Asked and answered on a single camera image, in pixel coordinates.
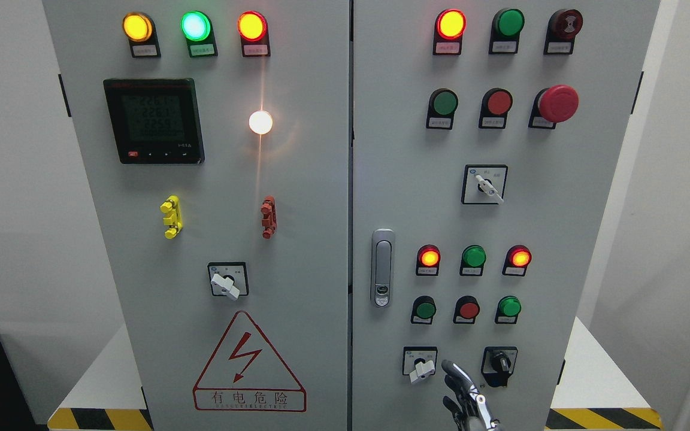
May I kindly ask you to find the lower white rotary switch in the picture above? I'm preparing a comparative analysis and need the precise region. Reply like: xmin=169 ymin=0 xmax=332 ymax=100
xmin=402 ymin=346 xmax=438 ymax=384

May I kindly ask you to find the green push button upper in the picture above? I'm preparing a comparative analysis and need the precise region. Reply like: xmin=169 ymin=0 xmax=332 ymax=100
xmin=425 ymin=88 xmax=458 ymax=130

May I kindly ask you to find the red lit lamp middle right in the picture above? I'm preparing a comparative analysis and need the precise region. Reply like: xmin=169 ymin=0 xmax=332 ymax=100
xmin=502 ymin=244 xmax=532 ymax=277

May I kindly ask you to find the yellow indicator lamp top left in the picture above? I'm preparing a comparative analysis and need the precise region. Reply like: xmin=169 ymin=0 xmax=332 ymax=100
xmin=122 ymin=11 xmax=161 ymax=58

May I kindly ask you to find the green push button lower left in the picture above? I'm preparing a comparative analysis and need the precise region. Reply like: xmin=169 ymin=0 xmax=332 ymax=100
xmin=410 ymin=295 xmax=437 ymax=325

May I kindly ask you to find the white rotary switch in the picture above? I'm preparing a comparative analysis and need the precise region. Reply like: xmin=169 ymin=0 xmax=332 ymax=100
xmin=402 ymin=346 xmax=438 ymax=384
xmin=207 ymin=262 xmax=249 ymax=301

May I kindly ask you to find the white platform with hazard stripes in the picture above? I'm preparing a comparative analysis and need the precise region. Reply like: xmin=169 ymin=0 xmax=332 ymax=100
xmin=47 ymin=320 xmax=663 ymax=430

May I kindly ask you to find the yellow terminal connector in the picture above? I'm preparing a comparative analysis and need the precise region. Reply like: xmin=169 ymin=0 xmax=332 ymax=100
xmin=159 ymin=195 xmax=183 ymax=239

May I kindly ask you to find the grey right cabinet door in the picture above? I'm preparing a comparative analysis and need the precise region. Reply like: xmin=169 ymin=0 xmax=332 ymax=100
xmin=352 ymin=1 xmax=659 ymax=430

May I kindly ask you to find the red lit lamp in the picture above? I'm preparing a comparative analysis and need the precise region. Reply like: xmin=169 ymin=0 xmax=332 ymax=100
xmin=416 ymin=244 xmax=441 ymax=276
xmin=432 ymin=8 xmax=467 ymax=56
xmin=502 ymin=244 xmax=532 ymax=277

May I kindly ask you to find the red push button upper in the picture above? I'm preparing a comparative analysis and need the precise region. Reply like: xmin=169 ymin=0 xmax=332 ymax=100
xmin=478 ymin=87 xmax=514 ymax=130

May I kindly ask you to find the green lit indicator lamp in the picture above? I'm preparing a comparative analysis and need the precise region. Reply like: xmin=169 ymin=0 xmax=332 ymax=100
xmin=180 ymin=10 xmax=218 ymax=57

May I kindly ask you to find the green push button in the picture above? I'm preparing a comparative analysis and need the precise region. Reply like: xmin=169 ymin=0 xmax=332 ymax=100
xmin=425 ymin=88 xmax=458 ymax=130
xmin=495 ymin=295 xmax=522 ymax=324
xmin=410 ymin=295 xmax=437 ymax=325

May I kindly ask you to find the upper right rotary switch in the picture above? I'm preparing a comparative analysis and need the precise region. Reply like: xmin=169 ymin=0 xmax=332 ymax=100
xmin=461 ymin=165 xmax=508 ymax=205

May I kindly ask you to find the red electric hazard sticker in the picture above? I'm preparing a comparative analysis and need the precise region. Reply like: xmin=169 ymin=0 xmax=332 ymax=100
xmin=192 ymin=310 xmax=307 ymax=412

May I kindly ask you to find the red push button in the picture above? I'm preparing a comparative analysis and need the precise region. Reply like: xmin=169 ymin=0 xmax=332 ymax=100
xmin=478 ymin=87 xmax=514 ymax=130
xmin=453 ymin=295 xmax=481 ymax=324

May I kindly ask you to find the red emergency stop button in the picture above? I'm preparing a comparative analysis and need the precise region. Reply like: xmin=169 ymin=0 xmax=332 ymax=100
xmin=528 ymin=84 xmax=579 ymax=130

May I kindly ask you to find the green push button lower right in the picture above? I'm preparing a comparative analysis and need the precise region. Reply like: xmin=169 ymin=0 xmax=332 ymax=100
xmin=495 ymin=295 xmax=522 ymax=324

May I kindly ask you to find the black knob selector switch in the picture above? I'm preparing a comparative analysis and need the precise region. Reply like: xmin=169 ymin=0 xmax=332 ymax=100
xmin=481 ymin=346 xmax=518 ymax=387

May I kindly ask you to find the left white rotary switch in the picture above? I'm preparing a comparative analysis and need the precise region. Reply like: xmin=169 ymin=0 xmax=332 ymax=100
xmin=207 ymin=262 xmax=249 ymax=301

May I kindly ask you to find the green lamp top right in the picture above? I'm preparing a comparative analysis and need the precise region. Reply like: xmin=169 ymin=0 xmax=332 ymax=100
xmin=488 ymin=8 xmax=525 ymax=54

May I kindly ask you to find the red push button lower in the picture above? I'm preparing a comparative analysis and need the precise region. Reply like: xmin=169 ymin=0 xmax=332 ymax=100
xmin=453 ymin=295 xmax=481 ymax=324

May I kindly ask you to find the grey left cabinet door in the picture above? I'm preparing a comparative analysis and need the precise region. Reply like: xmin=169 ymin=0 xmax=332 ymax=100
xmin=43 ymin=1 xmax=350 ymax=430

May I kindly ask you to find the red lit lamp top right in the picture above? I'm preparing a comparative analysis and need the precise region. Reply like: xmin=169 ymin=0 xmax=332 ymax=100
xmin=432 ymin=8 xmax=467 ymax=56

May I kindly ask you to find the grey cabinet door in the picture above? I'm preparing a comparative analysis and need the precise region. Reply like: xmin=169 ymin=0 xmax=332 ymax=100
xmin=43 ymin=1 xmax=350 ymax=430
xmin=352 ymin=1 xmax=659 ymax=430

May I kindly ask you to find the red terminal connector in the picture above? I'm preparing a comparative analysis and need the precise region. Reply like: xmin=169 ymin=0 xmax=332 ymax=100
xmin=260 ymin=195 xmax=277 ymax=239

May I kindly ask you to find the black digital power meter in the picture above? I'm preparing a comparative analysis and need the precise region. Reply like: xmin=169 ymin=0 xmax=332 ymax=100
xmin=103 ymin=77 xmax=205 ymax=165

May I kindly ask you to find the red ringed yellow lamp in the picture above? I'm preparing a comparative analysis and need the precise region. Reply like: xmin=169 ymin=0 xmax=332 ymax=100
xmin=237 ymin=10 xmax=271 ymax=57

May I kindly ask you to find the silver door handle lever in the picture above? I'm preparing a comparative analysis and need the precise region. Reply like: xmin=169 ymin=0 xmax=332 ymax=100
xmin=370 ymin=229 xmax=395 ymax=308

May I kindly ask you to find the red lit lamp middle left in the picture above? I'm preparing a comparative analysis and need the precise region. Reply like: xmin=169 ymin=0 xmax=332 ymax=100
xmin=416 ymin=244 xmax=441 ymax=276

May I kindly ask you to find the dark red buzzer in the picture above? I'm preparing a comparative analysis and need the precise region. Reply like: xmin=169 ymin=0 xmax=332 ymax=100
xmin=544 ymin=9 xmax=583 ymax=55

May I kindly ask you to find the green lamp middle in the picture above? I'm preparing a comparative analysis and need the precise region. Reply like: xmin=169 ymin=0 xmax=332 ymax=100
xmin=459 ymin=245 xmax=487 ymax=277

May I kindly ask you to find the white lit indicator lamp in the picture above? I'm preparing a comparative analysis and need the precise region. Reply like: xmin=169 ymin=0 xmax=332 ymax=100
xmin=247 ymin=110 xmax=274 ymax=136

